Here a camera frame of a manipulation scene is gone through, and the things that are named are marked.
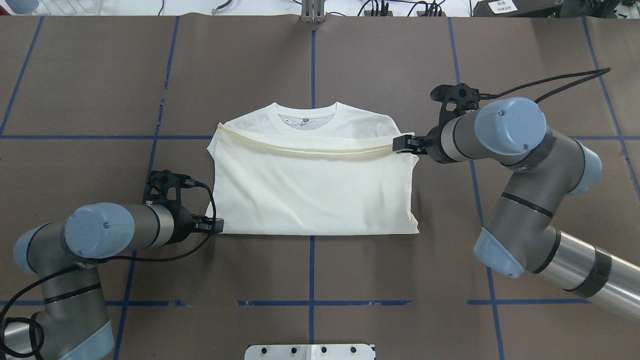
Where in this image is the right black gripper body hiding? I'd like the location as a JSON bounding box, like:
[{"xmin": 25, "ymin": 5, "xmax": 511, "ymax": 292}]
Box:
[{"xmin": 423, "ymin": 125, "xmax": 457, "ymax": 164}]

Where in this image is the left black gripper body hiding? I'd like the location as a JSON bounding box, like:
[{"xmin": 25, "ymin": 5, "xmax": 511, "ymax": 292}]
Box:
[{"xmin": 170, "ymin": 205, "xmax": 195, "ymax": 244}]

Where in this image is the cream long-sleeve cat shirt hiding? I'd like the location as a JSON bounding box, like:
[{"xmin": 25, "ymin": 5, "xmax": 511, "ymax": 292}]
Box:
[{"xmin": 206, "ymin": 102, "xmax": 419, "ymax": 236}]

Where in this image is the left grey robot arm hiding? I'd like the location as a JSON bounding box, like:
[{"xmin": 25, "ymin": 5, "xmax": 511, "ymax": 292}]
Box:
[{"xmin": 1, "ymin": 202, "xmax": 224, "ymax": 360}]

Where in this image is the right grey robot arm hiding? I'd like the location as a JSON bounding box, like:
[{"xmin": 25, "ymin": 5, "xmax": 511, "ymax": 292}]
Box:
[{"xmin": 392, "ymin": 96, "xmax": 640, "ymax": 322}]

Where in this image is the black box with label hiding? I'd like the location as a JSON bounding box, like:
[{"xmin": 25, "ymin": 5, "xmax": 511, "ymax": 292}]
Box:
[{"xmin": 471, "ymin": 0, "xmax": 563, "ymax": 18}]

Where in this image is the brown paper table cover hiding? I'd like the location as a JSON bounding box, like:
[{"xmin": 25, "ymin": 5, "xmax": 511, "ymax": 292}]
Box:
[{"xmin": 1, "ymin": 14, "xmax": 639, "ymax": 360}]

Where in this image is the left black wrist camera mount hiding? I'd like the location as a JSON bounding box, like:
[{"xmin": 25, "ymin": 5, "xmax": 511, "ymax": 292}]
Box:
[{"xmin": 142, "ymin": 170, "xmax": 202, "ymax": 207}]

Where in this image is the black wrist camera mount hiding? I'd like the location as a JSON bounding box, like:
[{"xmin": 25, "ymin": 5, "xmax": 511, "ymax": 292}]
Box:
[
  {"xmin": 142, "ymin": 170, "xmax": 202, "ymax": 207},
  {"xmin": 429, "ymin": 83, "xmax": 481, "ymax": 128}
]

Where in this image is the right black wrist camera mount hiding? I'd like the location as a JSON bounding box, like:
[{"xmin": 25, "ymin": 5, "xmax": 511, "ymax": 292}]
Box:
[{"xmin": 429, "ymin": 83, "xmax": 481, "ymax": 128}]

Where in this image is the grey metal clamp bracket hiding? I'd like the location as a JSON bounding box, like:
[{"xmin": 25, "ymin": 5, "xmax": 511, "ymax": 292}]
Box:
[{"xmin": 298, "ymin": 0, "xmax": 326, "ymax": 23}]

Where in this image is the left braided black cable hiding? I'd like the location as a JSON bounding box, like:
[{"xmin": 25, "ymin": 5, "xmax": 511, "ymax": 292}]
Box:
[{"xmin": 0, "ymin": 180, "xmax": 218, "ymax": 359}]

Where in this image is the braided black cable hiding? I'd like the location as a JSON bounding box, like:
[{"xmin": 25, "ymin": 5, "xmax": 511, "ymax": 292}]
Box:
[
  {"xmin": 0, "ymin": 180, "xmax": 218, "ymax": 359},
  {"xmin": 478, "ymin": 67, "xmax": 613, "ymax": 105}
]

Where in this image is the white metal base plate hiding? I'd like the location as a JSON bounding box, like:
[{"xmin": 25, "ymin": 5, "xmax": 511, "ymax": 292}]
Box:
[{"xmin": 244, "ymin": 343, "xmax": 377, "ymax": 360}]

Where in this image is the right braided black cable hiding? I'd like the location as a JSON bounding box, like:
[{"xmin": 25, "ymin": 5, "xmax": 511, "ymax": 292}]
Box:
[{"xmin": 478, "ymin": 67, "xmax": 613, "ymax": 105}]

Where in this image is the white wire rack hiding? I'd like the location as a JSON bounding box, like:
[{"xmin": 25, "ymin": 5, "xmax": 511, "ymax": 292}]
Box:
[{"xmin": 32, "ymin": 0, "xmax": 104, "ymax": 16}]

